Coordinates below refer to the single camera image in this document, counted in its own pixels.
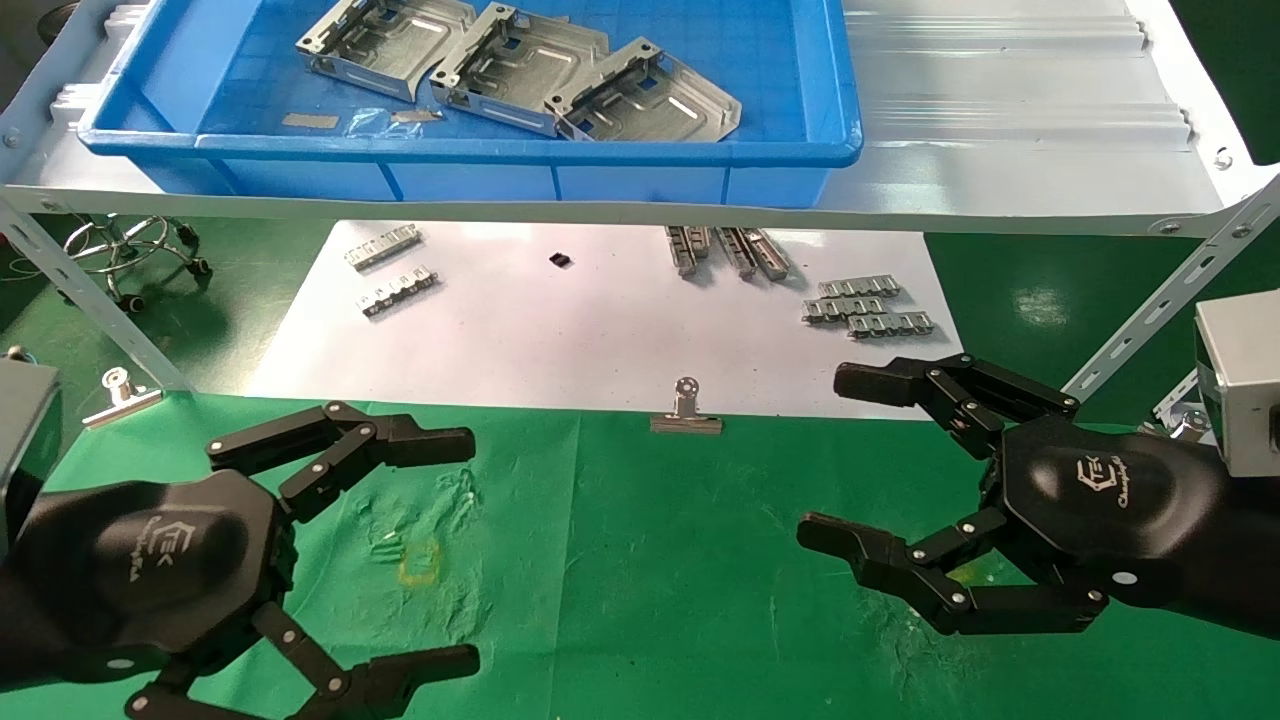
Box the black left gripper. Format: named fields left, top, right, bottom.
left=0, top=400, right=482, bottom=720

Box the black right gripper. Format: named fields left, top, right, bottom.
left=796, top=352, right=1280, bottom=641

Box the stamped sheet metal bracket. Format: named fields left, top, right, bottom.
left=295, top=0, right=478, bottom=104
left=429, top=3, right=610, bottom=138
left=544, top=37, right=744, bottom=144

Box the silver binder clip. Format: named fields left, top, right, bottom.
left=81, top=367, right=164, bottom=430
left=650, top=376, right=724, bottom=436

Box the green table cloth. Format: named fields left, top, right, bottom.
left=0, top=388, right=1280, bottom=720

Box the white paper sheet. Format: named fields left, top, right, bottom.
left=242, top=220, right=983, bottom=422

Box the perforated grey shelf brace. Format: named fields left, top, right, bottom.
left=1060, top=174, right=1280, bottom=421
left=0, top=193, right=197, bottom=394

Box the white metal shelf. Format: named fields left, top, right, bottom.
left=0, top=0, right=1280, bottom=239

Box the blue plastic tray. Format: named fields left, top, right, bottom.
left=77, top=0, right=865, bottom=209

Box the chrome stool base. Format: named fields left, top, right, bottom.
left=60, top=214, right=212, bottom=312

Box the dark round object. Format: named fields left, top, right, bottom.
left=38, top=0, right=83, bottom=47

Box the small metal rail strip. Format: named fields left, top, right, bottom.
left=847, top=311, right=936, bottom=341
left=357, top=265, right=440, bottom=320
left=801, top=295, right=888, bottom=326
left=817, top=277, right=902, bottom=300
left=344, top=224, right=422, bottom=272

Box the metal slide rail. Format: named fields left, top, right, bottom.
left=665, top=226, right=714, bottom=278
left=715, top=227, right=794, bottom=283

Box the metal corner bracket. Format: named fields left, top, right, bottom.
left=1149, top=370, right=1217, bottom=442

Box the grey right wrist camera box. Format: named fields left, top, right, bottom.
left=1194, top=290, right=1280, bottom=480

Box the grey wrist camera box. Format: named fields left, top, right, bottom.
left=0, top=358, right=64, bottom=549
left=1194, top=290, right=1280, bottom=480

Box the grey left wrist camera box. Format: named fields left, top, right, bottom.
left=0, top=358, right=64, bottom=549

